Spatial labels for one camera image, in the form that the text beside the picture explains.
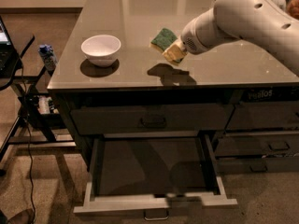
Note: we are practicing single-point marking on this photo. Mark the right cabinet middle drawer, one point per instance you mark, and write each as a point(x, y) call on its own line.
point(257, 144)

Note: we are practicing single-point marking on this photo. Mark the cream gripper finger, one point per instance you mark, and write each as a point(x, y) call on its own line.
point(175, 53)

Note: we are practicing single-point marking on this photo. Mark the right cabinet top drawer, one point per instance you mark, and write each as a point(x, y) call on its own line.
point(265, 115)

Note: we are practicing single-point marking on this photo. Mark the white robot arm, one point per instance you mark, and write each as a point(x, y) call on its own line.
point(263, 23)

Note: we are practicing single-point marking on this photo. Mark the cabinet drawer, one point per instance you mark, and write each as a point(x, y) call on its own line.
point(265, 115)
point(261, 165)
point(257, 144)

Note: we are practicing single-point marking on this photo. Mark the white ceramic bowl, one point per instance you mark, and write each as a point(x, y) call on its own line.
point(101, 50)

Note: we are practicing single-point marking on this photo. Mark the grey drawer cabinet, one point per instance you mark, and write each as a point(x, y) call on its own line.
point(229, 74)

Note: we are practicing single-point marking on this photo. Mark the green and yellow sponge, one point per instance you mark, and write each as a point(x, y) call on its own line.
point(163, 40)

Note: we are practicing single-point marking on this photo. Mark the clear jar of snacks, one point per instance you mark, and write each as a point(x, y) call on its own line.
point(293, 8)

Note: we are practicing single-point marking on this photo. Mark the right cabinet bottom drawer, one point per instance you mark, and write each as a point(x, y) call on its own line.
point(261, 165)

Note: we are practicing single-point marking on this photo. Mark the closed grey top drawer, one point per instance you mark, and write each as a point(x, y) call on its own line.
point(151, 118)

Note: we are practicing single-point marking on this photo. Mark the blue capped water bottle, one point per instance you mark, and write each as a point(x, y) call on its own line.
point(48, 57)

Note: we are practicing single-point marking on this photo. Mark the black laptop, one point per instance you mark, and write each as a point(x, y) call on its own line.
point(7, 50)

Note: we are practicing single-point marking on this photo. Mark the black side table frame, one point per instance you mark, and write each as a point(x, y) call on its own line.
point(28, 95)

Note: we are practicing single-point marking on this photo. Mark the open grey middle drawer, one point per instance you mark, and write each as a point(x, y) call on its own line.
point(152, 176)

